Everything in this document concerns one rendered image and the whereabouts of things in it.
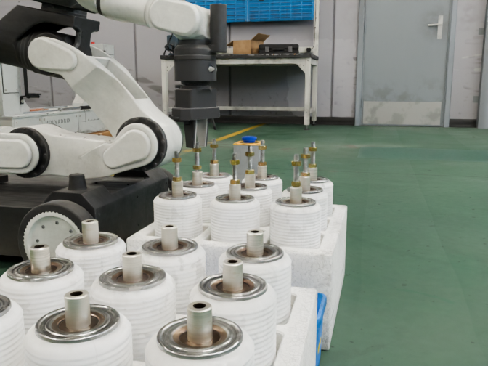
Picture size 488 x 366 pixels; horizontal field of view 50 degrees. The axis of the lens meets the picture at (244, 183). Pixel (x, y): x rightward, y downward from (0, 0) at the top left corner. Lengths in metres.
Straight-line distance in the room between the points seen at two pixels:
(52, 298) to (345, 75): 5.61
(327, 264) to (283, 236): 0.10
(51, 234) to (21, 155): 0.31
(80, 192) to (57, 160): 0.24
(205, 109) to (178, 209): 0.23
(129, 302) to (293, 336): 0.19
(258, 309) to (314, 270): 0.39
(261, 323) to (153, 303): 0.12
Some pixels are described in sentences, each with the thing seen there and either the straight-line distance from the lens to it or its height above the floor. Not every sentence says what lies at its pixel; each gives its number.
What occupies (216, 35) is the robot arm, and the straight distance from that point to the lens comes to 1.10.
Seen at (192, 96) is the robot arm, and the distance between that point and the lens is 1.09.
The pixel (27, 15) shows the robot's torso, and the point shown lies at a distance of 1.55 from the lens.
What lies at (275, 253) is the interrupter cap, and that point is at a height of 0.25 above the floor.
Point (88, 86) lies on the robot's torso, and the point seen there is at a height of 0.46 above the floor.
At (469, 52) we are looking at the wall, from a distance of 6.16.
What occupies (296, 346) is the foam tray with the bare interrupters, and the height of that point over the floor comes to 0.18.
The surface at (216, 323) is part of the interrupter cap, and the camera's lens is 0.50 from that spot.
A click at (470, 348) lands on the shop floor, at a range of 1.07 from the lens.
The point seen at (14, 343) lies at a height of 0.22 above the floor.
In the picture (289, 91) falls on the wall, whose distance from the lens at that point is 6.17.
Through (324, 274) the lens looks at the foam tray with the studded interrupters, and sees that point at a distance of 0.93.
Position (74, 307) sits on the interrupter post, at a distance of 0.51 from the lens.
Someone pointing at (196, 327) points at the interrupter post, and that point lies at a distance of 0.46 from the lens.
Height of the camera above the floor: 0.47
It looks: 11 degrees down
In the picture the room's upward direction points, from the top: straight up
